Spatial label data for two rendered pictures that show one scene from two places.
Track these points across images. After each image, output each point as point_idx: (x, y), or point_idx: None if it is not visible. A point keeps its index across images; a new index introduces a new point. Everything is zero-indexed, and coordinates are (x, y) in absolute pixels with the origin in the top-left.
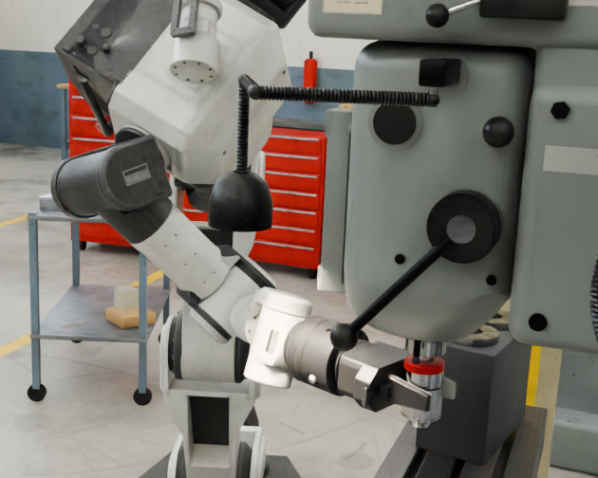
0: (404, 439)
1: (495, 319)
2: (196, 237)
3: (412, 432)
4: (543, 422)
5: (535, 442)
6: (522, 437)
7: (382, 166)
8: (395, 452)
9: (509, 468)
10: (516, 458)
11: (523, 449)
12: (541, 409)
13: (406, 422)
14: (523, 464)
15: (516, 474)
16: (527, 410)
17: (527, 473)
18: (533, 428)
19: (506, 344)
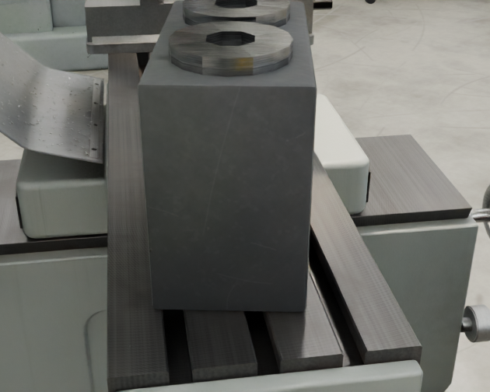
0: (323, 191)
1: (214, 32)
2: None
3: (327, 209)
4: (109, 317)
5: (114, 253)
6: (141, 257)
7: None
8: (313, 166)
9: (144, 189)
10: (138, 209)
11: (132, 231)
12: (121, 369)
13: (355, 226)
14: (124, 201)
15: (129, 182)
16: (155, 351)
17: (114, 187)
18: (125, 292)
19: (166, 19)
